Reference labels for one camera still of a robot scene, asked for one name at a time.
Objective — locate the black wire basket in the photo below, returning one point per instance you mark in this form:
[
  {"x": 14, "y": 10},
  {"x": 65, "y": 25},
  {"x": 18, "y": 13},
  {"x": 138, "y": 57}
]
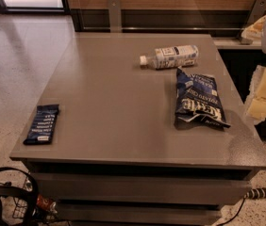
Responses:
[{"x": 21, "y": 201}]

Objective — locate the right metal railing post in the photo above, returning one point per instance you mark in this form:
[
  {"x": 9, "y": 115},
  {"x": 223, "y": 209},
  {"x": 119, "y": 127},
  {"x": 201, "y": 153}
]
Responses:
[{"x": 256, "y": 12}]

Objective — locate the grey table with drawers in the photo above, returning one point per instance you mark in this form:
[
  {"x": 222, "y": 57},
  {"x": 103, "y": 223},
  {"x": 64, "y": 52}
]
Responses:
[{"x": 119, "y": 157}]

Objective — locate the orange can in basket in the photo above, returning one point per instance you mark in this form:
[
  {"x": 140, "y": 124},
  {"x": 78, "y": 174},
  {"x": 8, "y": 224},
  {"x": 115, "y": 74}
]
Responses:
[{"x": 46, "y": 204}]

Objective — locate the metal railing post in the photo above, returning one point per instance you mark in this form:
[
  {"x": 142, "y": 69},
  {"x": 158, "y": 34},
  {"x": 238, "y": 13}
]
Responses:
[
  {"x": 115, "y": 16},
  {"x": 256, "y": 12}
]

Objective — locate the left metal railing post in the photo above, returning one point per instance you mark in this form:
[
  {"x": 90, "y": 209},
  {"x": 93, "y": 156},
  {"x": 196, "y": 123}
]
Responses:
[{"x": 115, "y": 16}]

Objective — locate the clear bottle with blue label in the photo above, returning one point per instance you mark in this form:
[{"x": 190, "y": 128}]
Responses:
[{"x": 171, "y": 57}]

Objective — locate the blue kettle potato chip bag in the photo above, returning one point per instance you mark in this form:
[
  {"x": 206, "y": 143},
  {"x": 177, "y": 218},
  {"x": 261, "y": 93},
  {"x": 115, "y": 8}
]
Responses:
[{"x": 197, "y": 99}]

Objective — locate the blue rxbar blueberry bar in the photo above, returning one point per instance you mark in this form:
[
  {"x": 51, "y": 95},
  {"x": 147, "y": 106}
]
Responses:
[{"x": 42, "y": 128}]

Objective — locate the striped cable connector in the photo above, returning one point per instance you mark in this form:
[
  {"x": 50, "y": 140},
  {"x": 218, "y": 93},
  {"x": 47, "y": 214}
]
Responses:
[{"x": 256, "y": 193}]

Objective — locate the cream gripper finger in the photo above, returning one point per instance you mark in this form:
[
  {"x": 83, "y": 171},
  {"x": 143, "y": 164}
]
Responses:
[
  {"x": 255, "y": 104},
  {"x": 254, "y": 31}
]

